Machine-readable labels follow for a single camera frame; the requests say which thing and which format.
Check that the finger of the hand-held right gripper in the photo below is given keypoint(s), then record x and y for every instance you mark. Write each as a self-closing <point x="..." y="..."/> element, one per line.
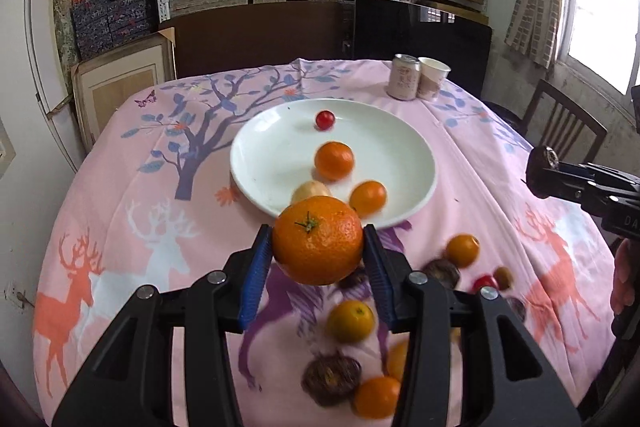
<point x="565" y="179"/>

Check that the white door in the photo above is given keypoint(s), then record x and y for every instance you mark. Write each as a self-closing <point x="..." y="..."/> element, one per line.
<point x="50" y="72"/>

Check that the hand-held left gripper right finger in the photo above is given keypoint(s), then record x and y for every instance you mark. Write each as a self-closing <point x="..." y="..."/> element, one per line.
<point x="378" y="277"/>

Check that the small brown fruit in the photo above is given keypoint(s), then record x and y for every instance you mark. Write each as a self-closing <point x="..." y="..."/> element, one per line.
<point x="503" y="277"/>

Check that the large orange with green stem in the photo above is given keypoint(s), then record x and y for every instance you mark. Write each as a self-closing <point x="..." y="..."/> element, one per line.
<point x="317" y="242"/>

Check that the brown board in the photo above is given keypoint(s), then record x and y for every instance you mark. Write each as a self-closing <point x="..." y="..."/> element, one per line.
<point x="250" y="37"/>

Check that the wooden chair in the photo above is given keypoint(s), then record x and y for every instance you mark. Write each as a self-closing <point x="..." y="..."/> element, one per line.
<point x="565" y="122"/>

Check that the yellow-orange mandarin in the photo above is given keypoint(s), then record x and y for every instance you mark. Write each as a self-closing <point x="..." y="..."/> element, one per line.
<point x="350" y="321"/>

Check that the red cherry tomato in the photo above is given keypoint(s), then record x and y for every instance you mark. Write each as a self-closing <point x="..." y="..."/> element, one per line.
<point x="325" y="119"/>
<point x="484" y="282"/>

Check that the pale yellow fruit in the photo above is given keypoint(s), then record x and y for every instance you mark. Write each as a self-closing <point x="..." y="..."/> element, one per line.
<point x="310" y="192"/>

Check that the black panel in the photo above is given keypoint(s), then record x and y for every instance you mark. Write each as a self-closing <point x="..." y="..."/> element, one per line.
<point x="420" y="32"/>

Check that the pink printed tablecloth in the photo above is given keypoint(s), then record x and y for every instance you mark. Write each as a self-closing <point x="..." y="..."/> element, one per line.
<point x="150" y="207"/>

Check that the pink drink can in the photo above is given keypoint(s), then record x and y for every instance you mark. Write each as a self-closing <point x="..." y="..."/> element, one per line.
<point x="404" y="77"/>

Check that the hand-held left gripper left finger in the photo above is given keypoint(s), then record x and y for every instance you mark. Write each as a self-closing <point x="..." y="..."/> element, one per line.
<point x="255" y="277"/>

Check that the dark purple passion fruit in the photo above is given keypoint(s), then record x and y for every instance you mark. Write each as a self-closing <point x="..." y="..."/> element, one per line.
<point x="331" y="375"/>
<point x="442" y="272"/>

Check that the wooden framed board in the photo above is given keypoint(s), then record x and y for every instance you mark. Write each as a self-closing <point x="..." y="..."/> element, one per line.
<point x="120" y="92"/>

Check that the person's right hand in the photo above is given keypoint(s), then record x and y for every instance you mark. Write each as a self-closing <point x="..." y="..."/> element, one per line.
<point x="625" y="279"/>

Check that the white round plate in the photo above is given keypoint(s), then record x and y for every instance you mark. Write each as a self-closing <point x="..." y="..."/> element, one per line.
<point x="280" y="157"/>

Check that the white paper cup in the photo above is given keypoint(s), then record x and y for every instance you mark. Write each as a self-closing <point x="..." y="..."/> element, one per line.
<point x="433" y="78"/>

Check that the small orange mandarin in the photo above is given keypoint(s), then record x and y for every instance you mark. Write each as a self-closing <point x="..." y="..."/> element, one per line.
<point x="462" y="250"/>
<point x="368" y="198"/>

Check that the stack of blue patterned boxes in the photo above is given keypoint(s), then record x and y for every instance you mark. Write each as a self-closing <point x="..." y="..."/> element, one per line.
<point x="112" y="22"/>

